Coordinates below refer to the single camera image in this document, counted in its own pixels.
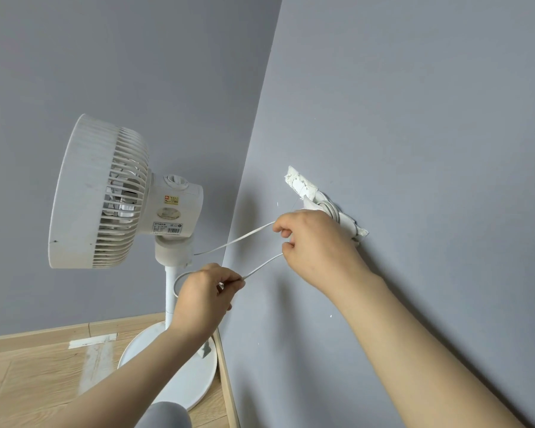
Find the person's left hand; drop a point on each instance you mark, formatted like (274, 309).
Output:
(200, 298)

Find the person's left thumb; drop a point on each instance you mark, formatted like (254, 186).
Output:
(232, 286)

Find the person's right forearm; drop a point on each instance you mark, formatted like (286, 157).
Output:
(428, 361)

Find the person's gray trouser leg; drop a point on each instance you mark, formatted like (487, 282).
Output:
(167, 416)

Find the person's right hand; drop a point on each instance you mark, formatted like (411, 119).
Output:
(325, 249)

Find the person's right thumb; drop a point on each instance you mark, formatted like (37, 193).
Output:
(289, 250)

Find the white plastered wall socket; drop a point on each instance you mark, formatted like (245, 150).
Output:
(301, 184)

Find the white tape strip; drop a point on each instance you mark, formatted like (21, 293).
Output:
(92, 341)

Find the person's left forearm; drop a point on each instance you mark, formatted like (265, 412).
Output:
(129, 378)

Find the white standing fan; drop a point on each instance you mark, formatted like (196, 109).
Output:
(93, 187)

